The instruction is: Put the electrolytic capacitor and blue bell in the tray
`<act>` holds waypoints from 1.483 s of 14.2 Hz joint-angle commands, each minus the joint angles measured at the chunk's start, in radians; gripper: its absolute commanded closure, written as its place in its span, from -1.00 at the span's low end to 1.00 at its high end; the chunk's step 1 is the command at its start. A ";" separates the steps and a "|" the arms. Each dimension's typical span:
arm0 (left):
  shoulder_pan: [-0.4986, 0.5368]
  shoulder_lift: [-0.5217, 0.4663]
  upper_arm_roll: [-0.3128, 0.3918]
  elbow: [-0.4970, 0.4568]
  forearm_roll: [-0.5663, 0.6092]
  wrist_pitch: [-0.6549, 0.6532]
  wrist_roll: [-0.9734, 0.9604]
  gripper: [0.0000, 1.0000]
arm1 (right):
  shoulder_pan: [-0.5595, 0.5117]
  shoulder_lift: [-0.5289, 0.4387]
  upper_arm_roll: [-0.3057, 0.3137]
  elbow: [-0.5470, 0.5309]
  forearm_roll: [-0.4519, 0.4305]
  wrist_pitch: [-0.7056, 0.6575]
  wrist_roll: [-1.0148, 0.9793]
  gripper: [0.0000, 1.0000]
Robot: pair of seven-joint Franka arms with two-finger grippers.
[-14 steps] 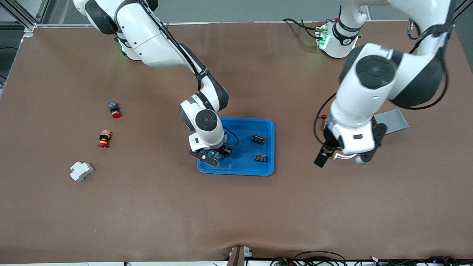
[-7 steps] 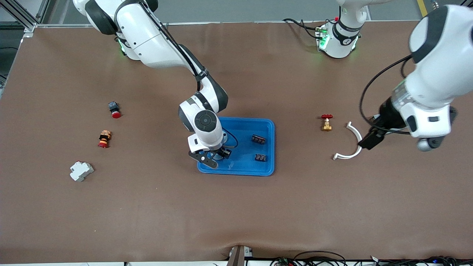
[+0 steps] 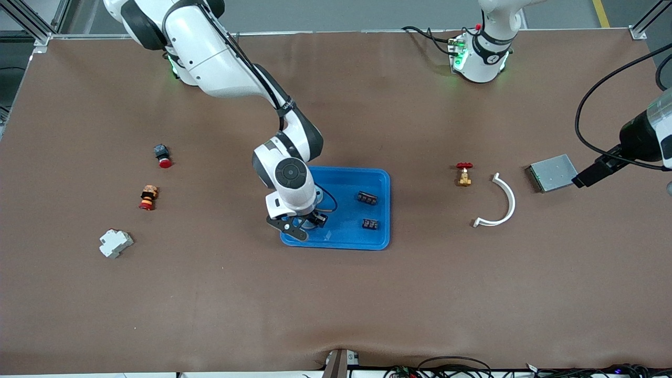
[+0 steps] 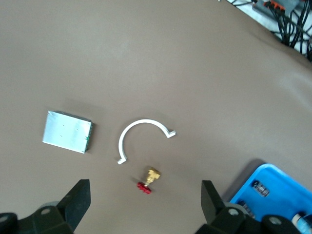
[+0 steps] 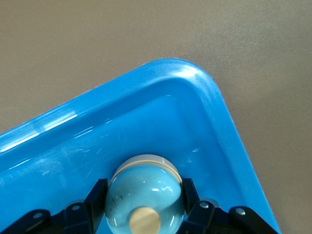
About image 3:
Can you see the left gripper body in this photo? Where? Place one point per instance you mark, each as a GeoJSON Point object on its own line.
{"type": "Point", "coordinates": [637, 140]}

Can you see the blue bell with cream button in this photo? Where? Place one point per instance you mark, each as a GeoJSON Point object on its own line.
{"type": "Point", "coordinates": [306, 226]}

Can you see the dark brown electrolytic capacitor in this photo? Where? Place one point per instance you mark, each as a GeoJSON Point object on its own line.
{"type": "Point", "coordinates": [370, 224]}

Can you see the black terminal block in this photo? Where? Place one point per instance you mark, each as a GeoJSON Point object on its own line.
{"type": "Point", "coordinates": [367, 198]}

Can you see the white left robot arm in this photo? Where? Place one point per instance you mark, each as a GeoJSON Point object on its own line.
{"type": "Point", "coordinates": [480, 58]}

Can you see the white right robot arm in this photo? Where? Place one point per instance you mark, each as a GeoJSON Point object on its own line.
{"type": "Point", "coordinates": [220, 68]}

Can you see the blue plastic tray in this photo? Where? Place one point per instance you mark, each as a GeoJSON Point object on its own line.
{"type": "Point", "coordinates": [349, 233]}

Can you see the grey metal module box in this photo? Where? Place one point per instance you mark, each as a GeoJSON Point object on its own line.
{"type": "Point", "coordinates": [554, 173]}

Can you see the brown table mat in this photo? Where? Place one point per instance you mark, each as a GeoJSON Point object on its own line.
{"type": "Point", "coordinates": [336, 304]}

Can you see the white curved plastic clip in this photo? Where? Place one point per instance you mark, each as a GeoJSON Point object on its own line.
{"type": "Point", "coordinates": [511, 202]}

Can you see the red button with black body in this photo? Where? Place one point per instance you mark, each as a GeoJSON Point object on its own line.
{"type": "Point", "coordinates": [163, 156]}

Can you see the red button with orange body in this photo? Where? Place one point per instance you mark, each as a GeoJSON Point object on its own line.
{"type": "Point", "coordinates": [148, 198]}

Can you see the white circuit breaker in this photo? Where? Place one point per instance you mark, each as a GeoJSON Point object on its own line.
{"type": "Point", "coordinates": [115, 244]}

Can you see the aluminium frame post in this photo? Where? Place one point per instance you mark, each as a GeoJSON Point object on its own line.
{"type": "Point", "coordinates": [42, 38]}
{"type": "Point", "coordinates": [638, 32]}

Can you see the metal table clamp bracket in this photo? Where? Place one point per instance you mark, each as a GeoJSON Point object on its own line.
{"type": "Point", "coordinates": [338, 365]}

